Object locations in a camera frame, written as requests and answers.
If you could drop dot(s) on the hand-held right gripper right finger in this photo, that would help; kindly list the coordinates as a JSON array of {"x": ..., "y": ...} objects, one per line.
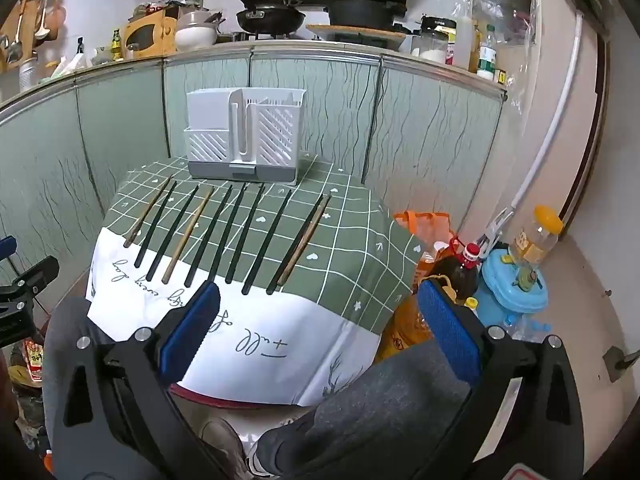
[{"x": 450, "y": 330}]

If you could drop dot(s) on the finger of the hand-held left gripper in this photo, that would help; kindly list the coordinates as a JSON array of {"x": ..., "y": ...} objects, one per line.
[
  {"x": 6, "y": 247},
  {"x": 37, "y": 272}
]

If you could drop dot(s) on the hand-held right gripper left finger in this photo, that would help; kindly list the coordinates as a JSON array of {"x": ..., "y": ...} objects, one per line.
[{"x": 190, "y": 327}]

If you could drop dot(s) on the wooden chopstick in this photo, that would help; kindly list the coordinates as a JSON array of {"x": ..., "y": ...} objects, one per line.
[
  {"x": 188, "y": 234},
  {"x": 304, "y": 241},
  {"x": 148, "y": 211}
]

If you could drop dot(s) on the white plastic utensil holder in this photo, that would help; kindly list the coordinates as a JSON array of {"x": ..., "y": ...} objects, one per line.
[{"x": 220, "y": 155}]

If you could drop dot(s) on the red printed packet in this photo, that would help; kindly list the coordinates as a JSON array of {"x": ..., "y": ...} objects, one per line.
[{"x": 34, "y": 360}]

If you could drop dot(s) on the amber cooking oil bottle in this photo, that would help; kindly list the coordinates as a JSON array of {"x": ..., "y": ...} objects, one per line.
[{"x": 405, "y": 330}]

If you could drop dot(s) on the dark bottle with red cap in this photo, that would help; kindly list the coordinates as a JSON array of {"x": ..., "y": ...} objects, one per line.
[{"x": 457, "y": 280}]

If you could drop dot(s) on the blue plastic toy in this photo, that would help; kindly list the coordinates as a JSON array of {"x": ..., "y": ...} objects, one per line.
[{"x": 505, "y": 285}]

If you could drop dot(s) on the clear plastic bottle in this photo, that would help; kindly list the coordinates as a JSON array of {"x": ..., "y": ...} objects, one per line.
[{"x": 525, "y": 330}]

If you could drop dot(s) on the orange plastic bag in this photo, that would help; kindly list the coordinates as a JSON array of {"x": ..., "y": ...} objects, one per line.
[{"x": 425, "y": 225}]

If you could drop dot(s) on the person's shoe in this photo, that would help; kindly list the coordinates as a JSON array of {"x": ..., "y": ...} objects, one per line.
[{"x": 220, "y": 442}]

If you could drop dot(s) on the person's right leg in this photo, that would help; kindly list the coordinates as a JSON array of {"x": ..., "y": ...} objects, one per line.
[{"x": 360, "y": 410}]

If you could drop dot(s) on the green checked tablecloth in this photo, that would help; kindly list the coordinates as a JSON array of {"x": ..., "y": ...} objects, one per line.
[{"x": 340, "y": 240}]

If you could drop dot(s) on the metal canister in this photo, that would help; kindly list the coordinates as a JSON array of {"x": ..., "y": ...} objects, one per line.
[{"x": 29, "y": 75}]

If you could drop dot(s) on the white plastic bag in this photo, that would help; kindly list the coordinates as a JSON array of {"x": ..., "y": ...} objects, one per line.
[{"x": 70, "y": 66}]

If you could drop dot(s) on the hanging metal ladle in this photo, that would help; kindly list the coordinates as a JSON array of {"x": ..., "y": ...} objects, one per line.
[{"x": 12, "y": 54}]

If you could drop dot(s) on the pale green kitchen cabinet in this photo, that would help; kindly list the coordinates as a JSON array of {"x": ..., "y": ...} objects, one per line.
[{"x": 425, "y": 125}]

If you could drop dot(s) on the dark sauce bottle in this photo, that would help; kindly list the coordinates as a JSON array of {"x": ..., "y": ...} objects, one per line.
[{"x": 80, "y": 52}]

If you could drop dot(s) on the hanging wooden cutting board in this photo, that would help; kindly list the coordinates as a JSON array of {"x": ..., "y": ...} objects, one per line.
[{"x": 27, "y": 35}]

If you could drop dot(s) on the green glass bottle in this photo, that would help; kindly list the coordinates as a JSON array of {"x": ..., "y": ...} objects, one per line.
[{"x": 116, "y": 47}]

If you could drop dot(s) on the pink hanging utensil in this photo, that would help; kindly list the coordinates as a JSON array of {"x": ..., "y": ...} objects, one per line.
[{"x": 59, "y": 20}]

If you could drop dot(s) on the white pipe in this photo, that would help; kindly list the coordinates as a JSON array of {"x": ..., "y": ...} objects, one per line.
[{"x": 555, "y": 110}]

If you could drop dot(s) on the yellow wooden box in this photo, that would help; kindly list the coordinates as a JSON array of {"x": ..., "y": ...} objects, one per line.
[{"x": 150, "y": 35}]

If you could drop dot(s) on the small seasoning jar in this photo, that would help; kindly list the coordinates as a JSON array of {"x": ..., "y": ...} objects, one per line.
[{"x": 500, "y": 76}]

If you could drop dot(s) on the green label bottle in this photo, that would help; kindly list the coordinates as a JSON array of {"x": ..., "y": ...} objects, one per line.
[{"x": 486, "y": 62}]

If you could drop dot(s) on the white bowl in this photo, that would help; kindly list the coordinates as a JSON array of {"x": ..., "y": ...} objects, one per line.
[{"x": 195, "y": 37}]

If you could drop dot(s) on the white squeeze bottle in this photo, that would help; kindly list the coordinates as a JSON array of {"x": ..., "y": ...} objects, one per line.
[{"x": 464, "y": 45}]

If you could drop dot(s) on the glass jar with black lid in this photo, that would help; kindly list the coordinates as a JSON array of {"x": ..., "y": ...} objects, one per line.
[{"x": 435, "y": 45}]

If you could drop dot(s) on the clear plastic container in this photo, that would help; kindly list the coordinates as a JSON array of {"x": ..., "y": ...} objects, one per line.
[{"x": 200, "y": 18}]

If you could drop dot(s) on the gas stove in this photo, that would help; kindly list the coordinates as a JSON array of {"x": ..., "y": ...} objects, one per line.
[{"x": 280, "y": 36}]

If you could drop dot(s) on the black frying pan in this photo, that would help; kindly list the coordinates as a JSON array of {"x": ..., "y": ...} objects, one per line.
[{"x": 270, "y": 19}]

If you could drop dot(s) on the black cast iron pot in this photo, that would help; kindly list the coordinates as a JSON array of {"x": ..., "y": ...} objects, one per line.
[{"x": 365, "y": 12}]

